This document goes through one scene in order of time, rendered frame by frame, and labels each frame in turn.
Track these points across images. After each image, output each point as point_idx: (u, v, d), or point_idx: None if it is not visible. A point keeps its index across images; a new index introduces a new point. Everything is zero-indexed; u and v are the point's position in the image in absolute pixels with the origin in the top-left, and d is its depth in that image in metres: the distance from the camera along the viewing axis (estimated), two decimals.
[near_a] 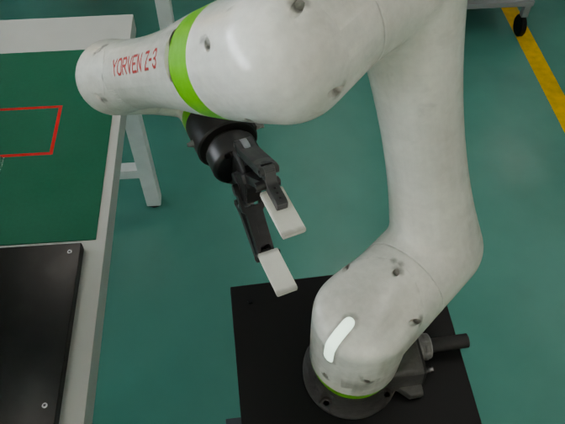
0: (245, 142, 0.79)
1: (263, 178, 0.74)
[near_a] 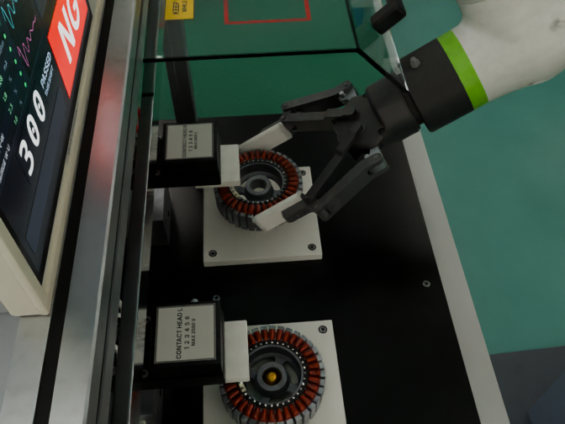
0: (377, 169, 0.69)
1: (314, 203, 0.70)
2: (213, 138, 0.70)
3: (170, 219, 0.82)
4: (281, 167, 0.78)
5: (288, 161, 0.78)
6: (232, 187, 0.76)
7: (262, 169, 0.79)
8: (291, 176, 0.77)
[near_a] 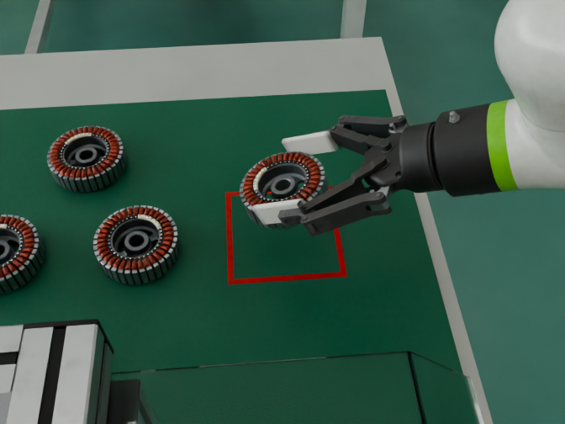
0: (376, 208, 0.66)
1: (307, 214, 0.69)
2: None
3: None
4: (308, 172, 0.77)
5: (318, 168, 0.77)
6: (256, 181, 0.78)
7: (298, 172, 0.80)
8: (311, 182, 0.76)
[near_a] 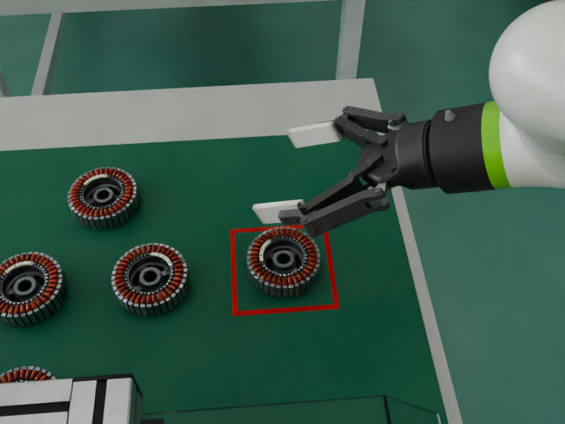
0: (375, 204, 0.66)
1: (307, 215, 0.69)
2: None
3: None
4: (307, 253, 0.93)
5: (315, 251, 0.93)
6: (261, 251, 0.93)
7: (295, 247, 0.96)
8: (309, 263, 0.92)
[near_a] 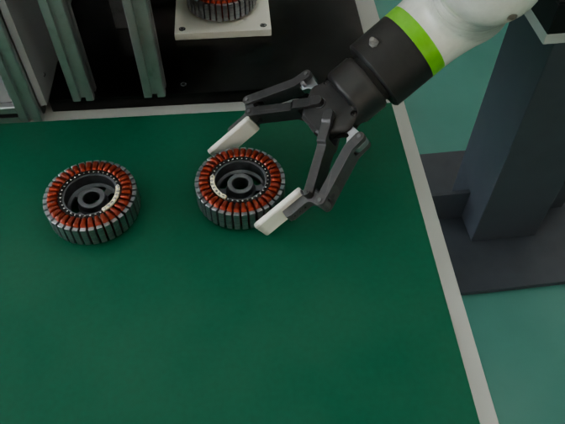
0: (361, 147, 0.71)
1: (314, 196, 0.71)
2: None
3: None
4: None
5: None
6: None
7: None
8: None
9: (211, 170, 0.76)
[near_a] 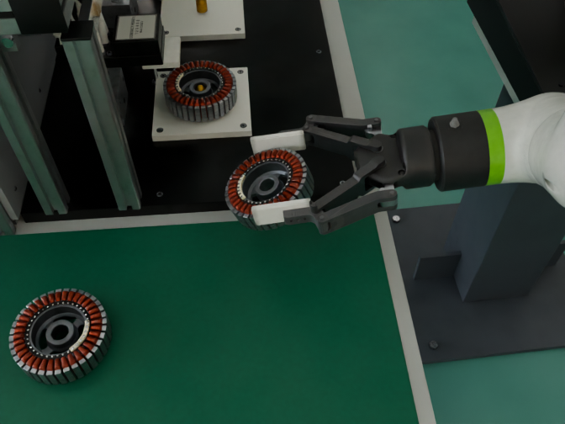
0: (387, 204, 0.71)
1: (319, 214, 0.71)
2: None
3: None
4: None
5: None
6: None
7: None
8: None
9: (245, 169, 0.80)
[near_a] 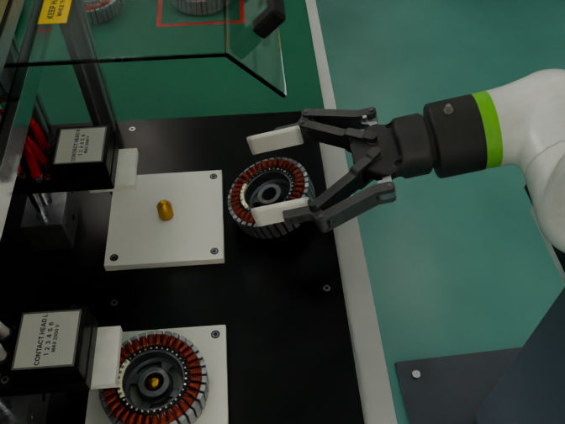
0: (386, 197, 0.71)
1: (318, 212, 0.71)
2: (105, 142, 0.70)
3: (76, 223, 0.82)
4: None
5: None
6: None
7: None
8: None
9: (247, 178, 0.81)
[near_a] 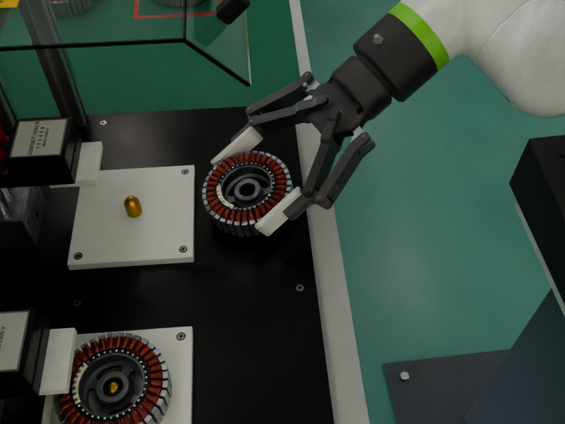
0: (366, 147, 0.71)
1: (314, 194, 0.71)
2: (65, 135, 0.67)
3: (41, 219, 0.78)
4: None
5: None
6: None
7: None
8: None
9: (217, 179, 0.77)
